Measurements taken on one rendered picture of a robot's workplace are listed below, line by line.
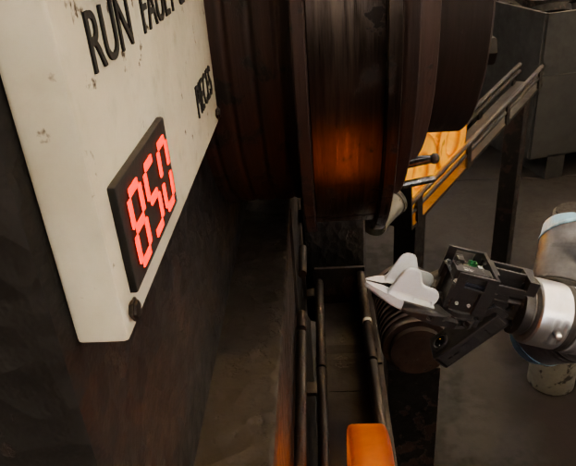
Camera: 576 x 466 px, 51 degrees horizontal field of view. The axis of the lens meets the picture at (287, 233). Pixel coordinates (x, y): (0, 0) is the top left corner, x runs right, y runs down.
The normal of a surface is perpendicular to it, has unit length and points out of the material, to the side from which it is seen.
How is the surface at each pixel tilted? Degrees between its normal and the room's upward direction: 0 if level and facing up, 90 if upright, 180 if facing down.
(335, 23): 87
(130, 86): 90
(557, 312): 57
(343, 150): 111
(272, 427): 22
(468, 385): 0
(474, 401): 0
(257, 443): 0
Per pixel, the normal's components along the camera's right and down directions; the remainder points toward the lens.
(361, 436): -0.06, -0.98
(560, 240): -0.64, -0.43
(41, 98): -0.03, 0.48
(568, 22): 0.23, 0.45
